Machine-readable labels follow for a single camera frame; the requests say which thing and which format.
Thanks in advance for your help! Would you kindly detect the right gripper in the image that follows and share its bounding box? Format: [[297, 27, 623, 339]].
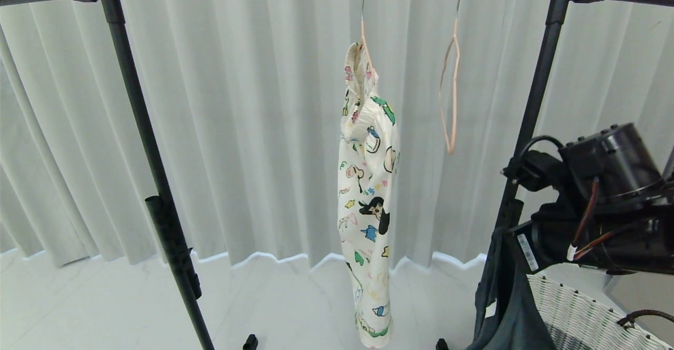
[[504, 196, 674, 277]]

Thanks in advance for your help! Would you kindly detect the dark green garment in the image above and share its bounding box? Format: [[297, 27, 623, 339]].
[[465, 228, 560, 350]]

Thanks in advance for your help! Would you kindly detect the cream printed garment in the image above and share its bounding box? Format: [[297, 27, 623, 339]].
[[336, 42, 400, 349]]

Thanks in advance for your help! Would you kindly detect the pink clothes hanger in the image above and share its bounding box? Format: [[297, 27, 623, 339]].
[[359, 0, 378, 77], [438, 0, 464, 155]]

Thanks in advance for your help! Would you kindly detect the white laundry basket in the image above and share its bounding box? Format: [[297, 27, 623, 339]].
[[526, 273, 674, 350]]

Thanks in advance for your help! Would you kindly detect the black cable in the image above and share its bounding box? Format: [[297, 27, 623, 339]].
[[512, 135, 565, 174]]

